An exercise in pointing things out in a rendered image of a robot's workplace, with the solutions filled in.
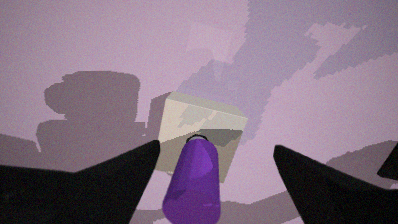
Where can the beige block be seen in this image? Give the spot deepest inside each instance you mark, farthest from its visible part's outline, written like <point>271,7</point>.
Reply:
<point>186,116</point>

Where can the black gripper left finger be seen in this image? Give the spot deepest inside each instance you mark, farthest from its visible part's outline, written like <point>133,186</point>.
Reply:
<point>106,193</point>

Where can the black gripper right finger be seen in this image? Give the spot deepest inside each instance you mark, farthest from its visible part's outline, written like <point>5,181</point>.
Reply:
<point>324,195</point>

